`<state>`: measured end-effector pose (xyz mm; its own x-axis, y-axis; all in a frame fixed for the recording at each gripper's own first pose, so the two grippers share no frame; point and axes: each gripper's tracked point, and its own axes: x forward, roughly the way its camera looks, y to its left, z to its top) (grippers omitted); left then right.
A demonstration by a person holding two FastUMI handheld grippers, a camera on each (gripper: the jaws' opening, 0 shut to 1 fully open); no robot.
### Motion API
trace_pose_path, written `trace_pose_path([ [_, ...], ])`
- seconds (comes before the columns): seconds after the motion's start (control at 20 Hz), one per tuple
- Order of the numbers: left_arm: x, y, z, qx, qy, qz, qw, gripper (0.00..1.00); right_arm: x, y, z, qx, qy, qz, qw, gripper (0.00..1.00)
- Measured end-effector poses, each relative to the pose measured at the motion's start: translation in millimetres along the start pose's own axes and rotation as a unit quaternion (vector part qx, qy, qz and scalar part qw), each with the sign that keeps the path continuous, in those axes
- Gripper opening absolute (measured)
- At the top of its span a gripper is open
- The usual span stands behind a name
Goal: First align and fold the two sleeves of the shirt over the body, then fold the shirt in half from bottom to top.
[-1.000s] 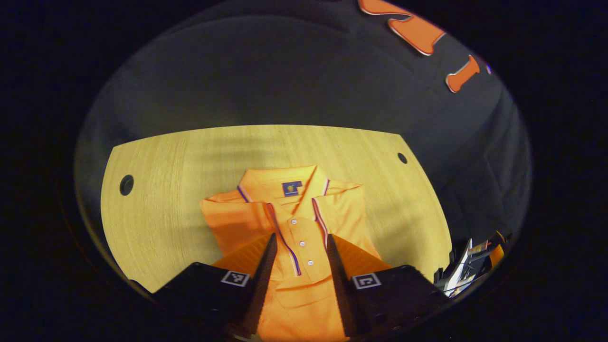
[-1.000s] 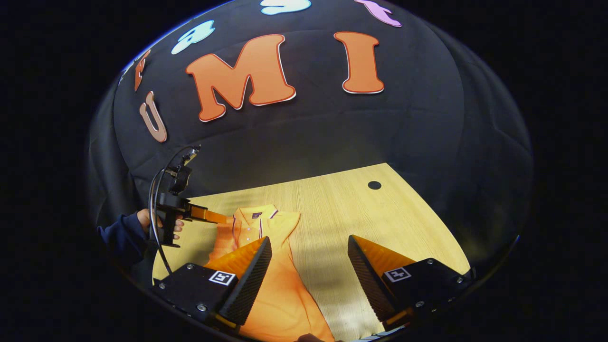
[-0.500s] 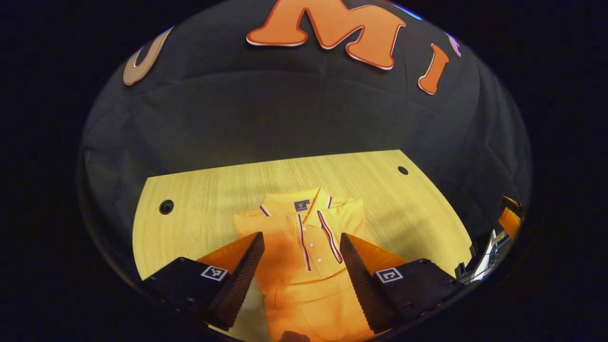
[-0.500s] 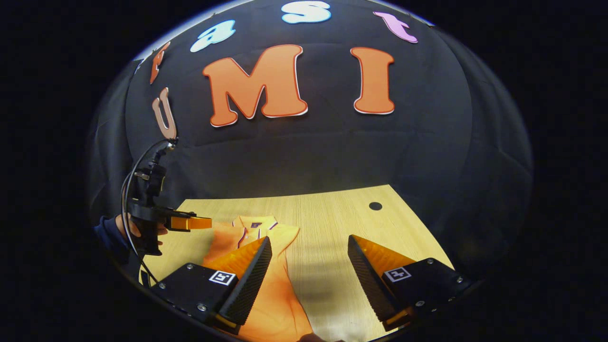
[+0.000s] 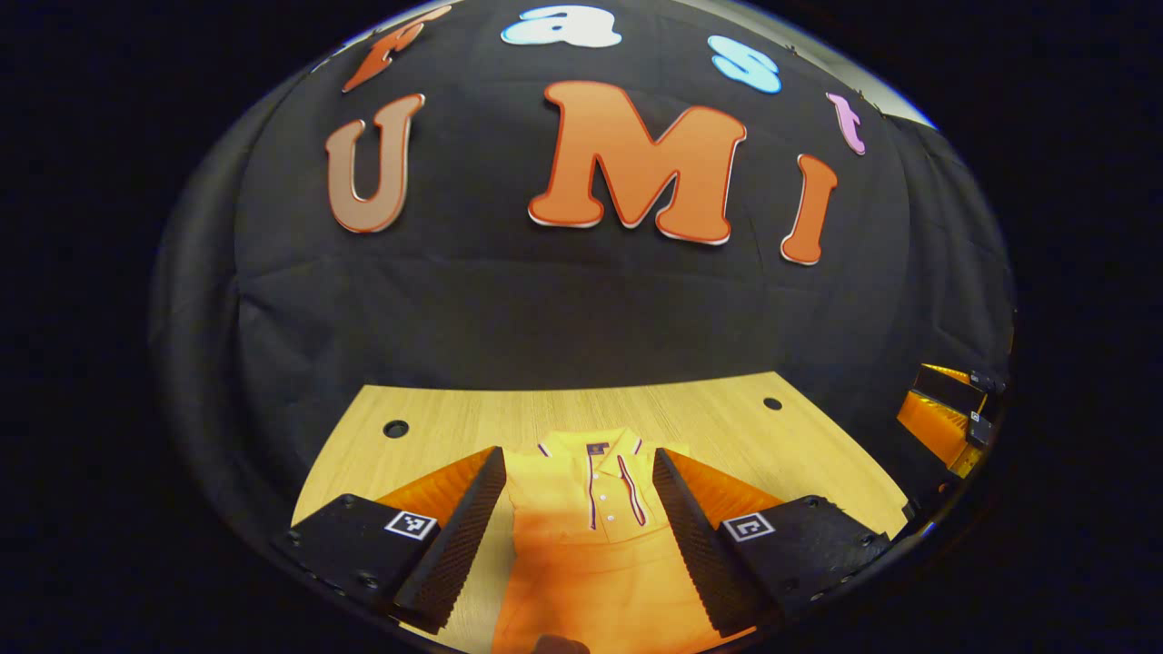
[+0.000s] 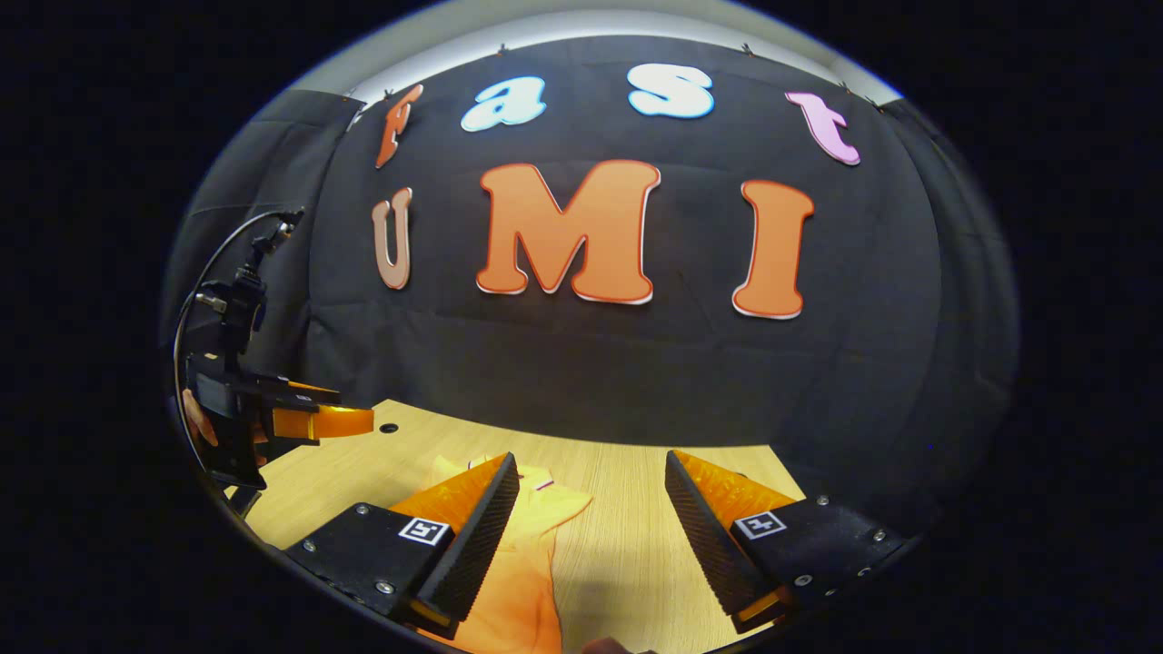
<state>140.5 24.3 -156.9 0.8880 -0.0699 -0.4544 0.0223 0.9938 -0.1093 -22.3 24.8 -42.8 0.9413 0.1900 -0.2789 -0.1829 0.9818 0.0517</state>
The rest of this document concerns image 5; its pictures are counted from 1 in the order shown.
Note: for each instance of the black backdrop cloth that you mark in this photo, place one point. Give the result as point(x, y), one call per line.
point(545, 309)

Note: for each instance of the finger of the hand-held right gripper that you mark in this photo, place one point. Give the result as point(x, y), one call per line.
point(954, 389)
point(936, 429)

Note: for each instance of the orange T-shirt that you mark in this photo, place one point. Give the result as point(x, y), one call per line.
point(591, 563)

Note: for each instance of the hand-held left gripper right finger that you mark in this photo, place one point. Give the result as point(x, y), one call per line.
point(695, 545)

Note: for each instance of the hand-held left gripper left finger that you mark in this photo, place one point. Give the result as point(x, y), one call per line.
point(463, 536)

